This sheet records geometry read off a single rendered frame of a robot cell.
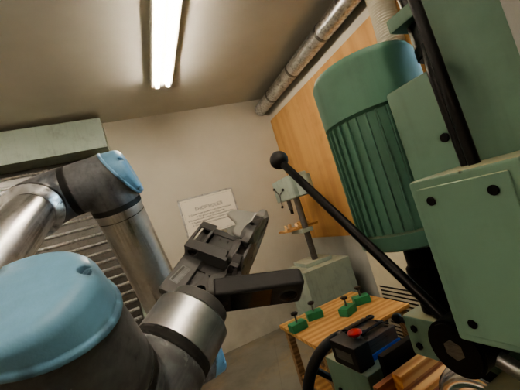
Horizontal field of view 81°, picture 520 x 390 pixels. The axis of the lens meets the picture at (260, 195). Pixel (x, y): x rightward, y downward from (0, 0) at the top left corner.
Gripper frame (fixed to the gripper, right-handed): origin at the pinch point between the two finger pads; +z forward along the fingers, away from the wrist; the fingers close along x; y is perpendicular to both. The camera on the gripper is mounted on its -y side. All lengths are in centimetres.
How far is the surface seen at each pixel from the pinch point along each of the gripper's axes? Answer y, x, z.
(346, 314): -39, 138, 87
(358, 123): -9.8, -15.7, 9.6
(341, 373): -21.9, 33.7, -2.6
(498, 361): -28.7, -5.7, -15.6
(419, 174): -19.2, -13.6, 2.5
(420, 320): -28.8, 10.5, -1.0
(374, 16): -2, -12, 192
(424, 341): -30.5, 13.5, -2.4
